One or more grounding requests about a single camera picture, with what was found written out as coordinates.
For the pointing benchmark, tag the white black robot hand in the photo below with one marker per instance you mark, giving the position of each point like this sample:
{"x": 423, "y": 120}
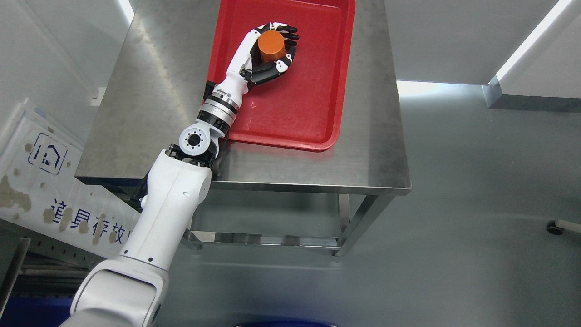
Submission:
{"x": 248, "y": 69}

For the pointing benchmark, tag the orange cylindrical capacitor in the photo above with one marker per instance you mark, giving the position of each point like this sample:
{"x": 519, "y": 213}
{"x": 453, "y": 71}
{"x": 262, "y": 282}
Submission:
{"x": 271, "y": 45}

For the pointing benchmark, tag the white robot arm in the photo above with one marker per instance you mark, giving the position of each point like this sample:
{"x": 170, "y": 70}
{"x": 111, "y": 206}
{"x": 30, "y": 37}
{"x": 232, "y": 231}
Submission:
{"x": 128, "y": 290}

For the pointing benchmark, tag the metal shelf rack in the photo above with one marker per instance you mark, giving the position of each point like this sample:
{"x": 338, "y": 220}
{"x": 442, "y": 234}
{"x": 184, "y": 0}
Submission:
{"x": 34, "y": 265}

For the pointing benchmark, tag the red plastic tray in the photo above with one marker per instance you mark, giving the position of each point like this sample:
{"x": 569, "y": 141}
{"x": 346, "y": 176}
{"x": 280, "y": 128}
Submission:
{"x": 302, "y": 109}

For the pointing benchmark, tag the white sign board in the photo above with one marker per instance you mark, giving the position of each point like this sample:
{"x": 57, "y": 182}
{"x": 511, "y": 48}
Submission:
{"x": 39, "y": 189}

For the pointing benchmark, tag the black caster wheel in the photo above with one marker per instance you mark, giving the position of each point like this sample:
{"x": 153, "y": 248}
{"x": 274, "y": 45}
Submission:
{"x": 553, "y": 228}

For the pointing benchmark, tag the steel table frame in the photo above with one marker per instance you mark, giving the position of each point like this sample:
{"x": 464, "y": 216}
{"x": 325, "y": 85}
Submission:
{"x": 156, "y": 89}

